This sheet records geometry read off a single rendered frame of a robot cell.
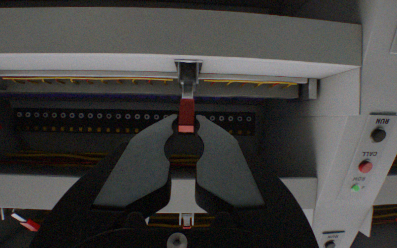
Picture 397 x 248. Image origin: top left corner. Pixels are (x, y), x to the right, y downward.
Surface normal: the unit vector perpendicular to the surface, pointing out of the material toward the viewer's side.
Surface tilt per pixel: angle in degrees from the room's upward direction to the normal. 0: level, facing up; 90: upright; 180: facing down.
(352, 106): 90
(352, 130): 90
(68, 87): 106
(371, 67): 90
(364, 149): 90
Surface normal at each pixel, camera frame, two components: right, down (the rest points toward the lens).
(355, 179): 0.04, 0.30
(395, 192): 0.05, 0.03
